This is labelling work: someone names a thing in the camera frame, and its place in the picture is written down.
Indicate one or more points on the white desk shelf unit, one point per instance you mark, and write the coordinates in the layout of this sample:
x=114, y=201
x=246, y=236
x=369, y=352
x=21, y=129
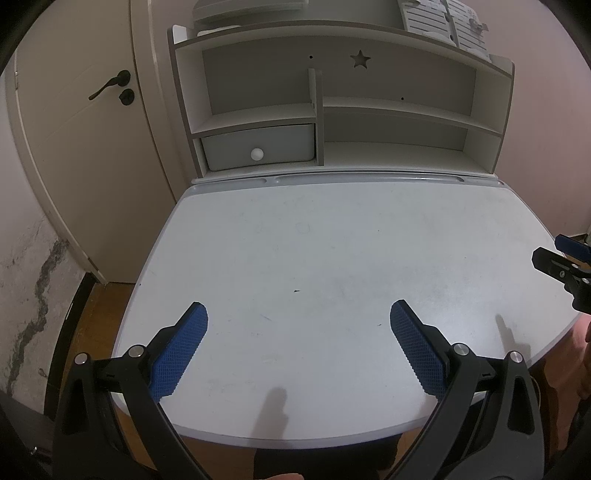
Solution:
x=254, y=74

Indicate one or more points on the white drawer knob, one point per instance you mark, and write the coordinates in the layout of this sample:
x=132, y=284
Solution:
x=257, y=154

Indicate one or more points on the grey drawer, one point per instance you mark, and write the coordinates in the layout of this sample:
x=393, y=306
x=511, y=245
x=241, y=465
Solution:
x=277, y=138

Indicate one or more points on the white door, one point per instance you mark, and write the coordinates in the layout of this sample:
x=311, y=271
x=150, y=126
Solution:
x=69, y=161

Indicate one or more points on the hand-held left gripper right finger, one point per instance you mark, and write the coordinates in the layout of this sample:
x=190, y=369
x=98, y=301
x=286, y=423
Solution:
x=415, y=348

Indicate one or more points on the dark furniture piece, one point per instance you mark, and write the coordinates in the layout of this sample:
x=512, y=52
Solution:
x=23, y=438

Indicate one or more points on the black door lock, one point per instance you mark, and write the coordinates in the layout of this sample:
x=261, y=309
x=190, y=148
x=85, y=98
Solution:
x=126, y=96

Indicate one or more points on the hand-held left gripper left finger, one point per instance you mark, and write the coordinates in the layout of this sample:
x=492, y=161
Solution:
x=180, y=355

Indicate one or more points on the pink blanket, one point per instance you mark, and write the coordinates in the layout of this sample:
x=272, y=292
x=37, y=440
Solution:
x=558, y=383

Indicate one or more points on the grey slatted book stand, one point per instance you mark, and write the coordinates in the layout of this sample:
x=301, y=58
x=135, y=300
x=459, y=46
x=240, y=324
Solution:
x=429, y=18

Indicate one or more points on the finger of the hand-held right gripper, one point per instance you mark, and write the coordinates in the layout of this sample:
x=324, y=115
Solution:
x=575, y=245
x=551, y=262

